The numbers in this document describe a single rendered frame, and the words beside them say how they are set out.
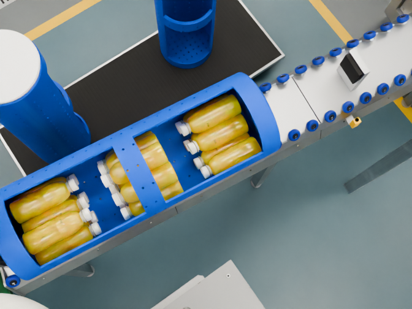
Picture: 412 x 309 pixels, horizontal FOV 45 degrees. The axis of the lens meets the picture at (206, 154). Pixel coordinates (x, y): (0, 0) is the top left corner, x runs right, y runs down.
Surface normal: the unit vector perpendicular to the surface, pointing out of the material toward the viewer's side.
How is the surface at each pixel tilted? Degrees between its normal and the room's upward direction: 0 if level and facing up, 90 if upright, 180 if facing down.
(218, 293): 0
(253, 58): 0
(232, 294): 0
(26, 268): 58
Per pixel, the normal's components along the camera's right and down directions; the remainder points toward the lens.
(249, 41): 0.03, -0.25
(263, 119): 0.24, 0.15
